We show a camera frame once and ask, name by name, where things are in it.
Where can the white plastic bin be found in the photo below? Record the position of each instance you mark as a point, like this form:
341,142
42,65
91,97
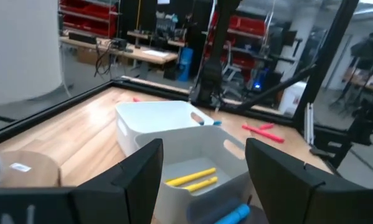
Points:
152,118

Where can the black aluminium table frame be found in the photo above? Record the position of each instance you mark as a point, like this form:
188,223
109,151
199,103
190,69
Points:
64,104

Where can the shelf with red bins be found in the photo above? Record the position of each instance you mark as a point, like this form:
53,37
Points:
89,18
248,25

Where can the pink highlighter marker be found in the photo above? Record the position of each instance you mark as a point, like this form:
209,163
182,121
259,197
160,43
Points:
267,126
136,99
264,133

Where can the white box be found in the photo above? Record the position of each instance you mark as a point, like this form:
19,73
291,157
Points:
293,98

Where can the tall white cylinder shade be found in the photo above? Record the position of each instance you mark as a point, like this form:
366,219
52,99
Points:
21,46

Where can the grey plastic bin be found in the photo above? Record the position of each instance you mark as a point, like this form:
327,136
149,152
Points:
189,143

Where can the teal highlighter marker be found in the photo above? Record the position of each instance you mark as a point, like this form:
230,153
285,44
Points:
215,123

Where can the wooden workbench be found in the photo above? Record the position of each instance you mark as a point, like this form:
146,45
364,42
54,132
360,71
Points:
136,53

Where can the blue highlighter marker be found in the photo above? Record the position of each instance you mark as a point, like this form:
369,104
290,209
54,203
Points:
234,215

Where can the yellow highlighter marker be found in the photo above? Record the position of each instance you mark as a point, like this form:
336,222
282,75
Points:
201,184
190,177

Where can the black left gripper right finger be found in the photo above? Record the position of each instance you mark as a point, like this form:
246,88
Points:
282,186

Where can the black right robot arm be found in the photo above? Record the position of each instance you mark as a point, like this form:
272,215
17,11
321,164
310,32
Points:
212,74

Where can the blue barrel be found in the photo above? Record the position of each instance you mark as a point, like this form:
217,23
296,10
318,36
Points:
186,63

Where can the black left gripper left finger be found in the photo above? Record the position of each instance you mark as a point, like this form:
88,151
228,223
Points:
127,193

